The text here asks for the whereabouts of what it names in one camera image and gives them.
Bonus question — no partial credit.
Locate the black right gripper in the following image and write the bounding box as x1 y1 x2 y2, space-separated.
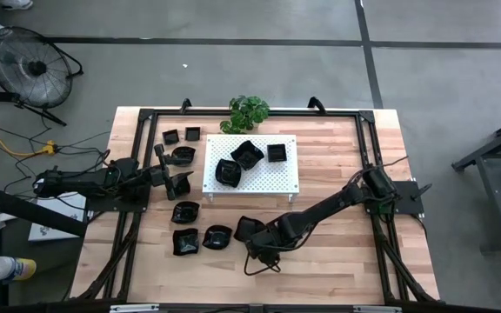
246 222 291 262

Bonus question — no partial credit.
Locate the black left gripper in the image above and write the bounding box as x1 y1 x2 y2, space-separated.
147 143 179 202

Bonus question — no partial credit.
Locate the black wavy-edged mini plate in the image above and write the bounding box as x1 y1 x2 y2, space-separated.
170 170 195 197
170 146 197 167
230 139 265 171
170 200 201 225
172 228 201 256
202 224 234 251
233 215 267 243
214 158 243 189

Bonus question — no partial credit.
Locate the white perforated shelf riser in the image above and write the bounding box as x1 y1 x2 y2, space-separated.
201 133 300 203

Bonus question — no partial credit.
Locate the green plant in white pot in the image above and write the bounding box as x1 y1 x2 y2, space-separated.
218 94 271 135

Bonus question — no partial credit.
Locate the white cardboard box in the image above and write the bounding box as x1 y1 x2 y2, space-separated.
27 190 89 243

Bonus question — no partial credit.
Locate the black metal beam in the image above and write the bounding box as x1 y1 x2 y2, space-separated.
0 184 89 238

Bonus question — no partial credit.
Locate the black floor fan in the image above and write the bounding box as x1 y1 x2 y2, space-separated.
0 24 84 128

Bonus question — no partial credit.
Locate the black metal stand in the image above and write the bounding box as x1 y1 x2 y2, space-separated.
451 110 501 254

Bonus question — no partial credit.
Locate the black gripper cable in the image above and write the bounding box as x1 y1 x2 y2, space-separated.
243 250 283 277

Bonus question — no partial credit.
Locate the black floor cable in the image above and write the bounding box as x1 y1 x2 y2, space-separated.
0 121 112 195

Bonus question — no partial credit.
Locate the yellow extension cord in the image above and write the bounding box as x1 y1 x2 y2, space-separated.
0 89 59 186

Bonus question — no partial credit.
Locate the silver metal bracket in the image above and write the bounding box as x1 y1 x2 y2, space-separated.
353 305 403 313
110 303 159 313

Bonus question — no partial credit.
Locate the black aluminium table frame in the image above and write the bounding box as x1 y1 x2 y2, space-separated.
70 96 441 313

